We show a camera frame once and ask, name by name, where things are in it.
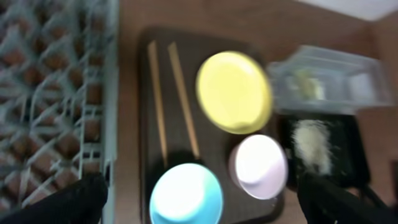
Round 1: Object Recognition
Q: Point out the dark brown serving tray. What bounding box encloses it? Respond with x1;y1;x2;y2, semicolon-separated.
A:
138;27;284;223

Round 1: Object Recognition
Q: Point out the green snack wrapper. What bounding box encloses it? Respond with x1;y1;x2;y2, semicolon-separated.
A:
294;69;326;100

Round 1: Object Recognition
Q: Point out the pale pink bowl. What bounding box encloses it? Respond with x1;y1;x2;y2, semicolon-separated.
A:
228;134;289;200

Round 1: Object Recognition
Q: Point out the grey plastic dish rack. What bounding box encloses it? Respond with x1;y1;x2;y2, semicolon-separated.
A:
1;0;119;223

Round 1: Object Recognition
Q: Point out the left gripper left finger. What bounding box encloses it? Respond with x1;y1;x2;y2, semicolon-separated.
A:
1;173;108;224

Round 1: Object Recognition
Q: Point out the clear plastic waste bin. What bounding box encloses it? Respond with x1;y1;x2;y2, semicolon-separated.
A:
267;45;394;114

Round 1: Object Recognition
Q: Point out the black waste tray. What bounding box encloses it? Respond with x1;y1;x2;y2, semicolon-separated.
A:
277;111;371;190

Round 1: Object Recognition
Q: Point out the pile of rice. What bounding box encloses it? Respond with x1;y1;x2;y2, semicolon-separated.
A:
293;119;332;175

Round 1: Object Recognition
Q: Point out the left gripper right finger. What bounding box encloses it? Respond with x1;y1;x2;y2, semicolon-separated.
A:
297;173;397;224

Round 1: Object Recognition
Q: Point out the yellow round plate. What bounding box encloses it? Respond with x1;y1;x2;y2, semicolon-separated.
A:
195;50;273;134

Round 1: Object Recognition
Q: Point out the light blue bowl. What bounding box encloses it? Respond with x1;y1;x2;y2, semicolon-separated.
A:
149;163;224;224

